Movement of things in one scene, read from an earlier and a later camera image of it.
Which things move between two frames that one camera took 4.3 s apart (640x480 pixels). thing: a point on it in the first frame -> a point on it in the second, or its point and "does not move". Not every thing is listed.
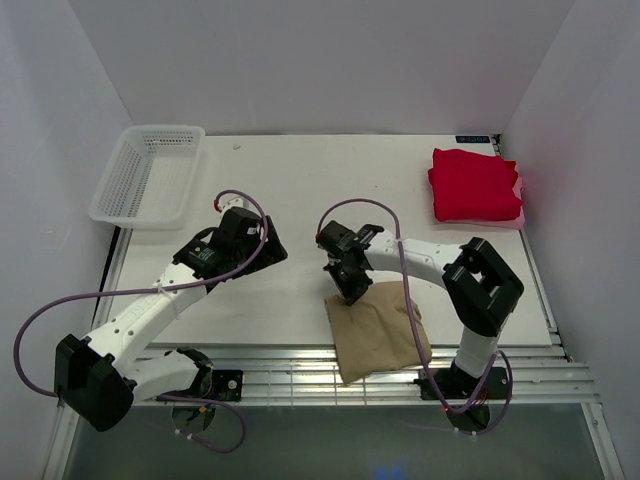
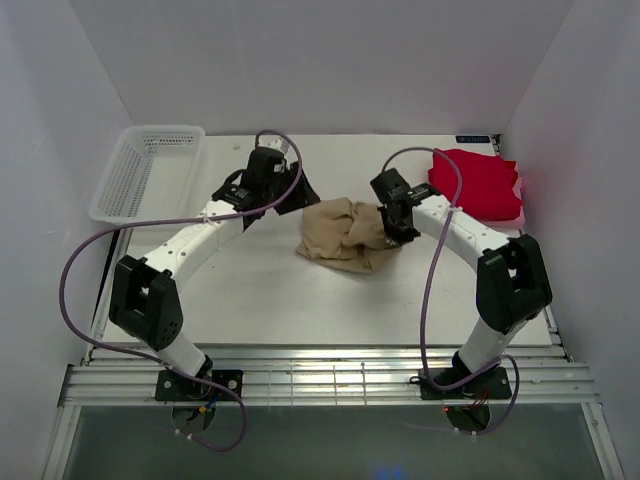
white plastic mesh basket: [150, 180] does not move
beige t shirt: [376, 333] -> [346, 235]
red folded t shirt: [473, 186] does not move
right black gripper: [351, 293] -> [396, 238]
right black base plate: [456, 385] does not move
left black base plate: [222, 385] does not move
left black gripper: [273, 253] -> [303, 194]
